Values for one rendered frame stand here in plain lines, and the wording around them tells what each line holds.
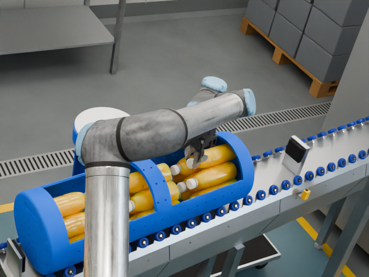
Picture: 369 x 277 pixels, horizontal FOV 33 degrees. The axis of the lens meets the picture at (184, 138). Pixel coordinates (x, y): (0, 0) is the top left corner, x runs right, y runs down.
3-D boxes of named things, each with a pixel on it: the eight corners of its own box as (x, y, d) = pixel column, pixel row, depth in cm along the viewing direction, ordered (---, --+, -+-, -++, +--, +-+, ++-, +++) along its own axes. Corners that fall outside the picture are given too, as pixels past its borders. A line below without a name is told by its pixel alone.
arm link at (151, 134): (157, 113, 146) (255, 82, 206) (113, 120, 152) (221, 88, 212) (167, 161, 148) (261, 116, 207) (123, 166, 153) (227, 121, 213)
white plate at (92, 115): (104, 99, 284) (104, 101, 285) (61, 122, 264) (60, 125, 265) (151, 127, 274) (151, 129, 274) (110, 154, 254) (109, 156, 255)
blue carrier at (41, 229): (249, 211, 252) (261, 151, 238) (51, 293, 203) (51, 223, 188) (205, 176, 271) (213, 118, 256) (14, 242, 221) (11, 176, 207)
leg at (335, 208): (324, 248, 385) (360, 171, 348) (318, 251, 382) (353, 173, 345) (318, 242, 388) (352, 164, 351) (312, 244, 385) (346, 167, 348)
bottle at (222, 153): (225, 159, 253) (189, 170, 243) (223, 142, 252) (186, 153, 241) (237, 160, 247) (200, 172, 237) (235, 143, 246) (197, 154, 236)
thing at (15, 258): (25, 281, 210) (26, 256, 202) (18, 284, 208) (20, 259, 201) (12, 261, 215) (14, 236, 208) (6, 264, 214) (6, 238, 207)
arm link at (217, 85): (197, 82, 214) (207, 70, 222) (190, 111, 221) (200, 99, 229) (223, 92, 212) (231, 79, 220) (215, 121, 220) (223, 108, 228)
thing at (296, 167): (300, 174, 285) (310, 148, 276) (294, 176, 283) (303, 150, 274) (285, 161, 291) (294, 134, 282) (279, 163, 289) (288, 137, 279)
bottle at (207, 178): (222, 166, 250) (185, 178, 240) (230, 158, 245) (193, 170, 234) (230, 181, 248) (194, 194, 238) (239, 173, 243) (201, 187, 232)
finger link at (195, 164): (208, 169, 238) (211, 148, 234) (196, 173, 235) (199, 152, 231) (203, 165, 241) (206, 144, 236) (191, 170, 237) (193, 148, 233)
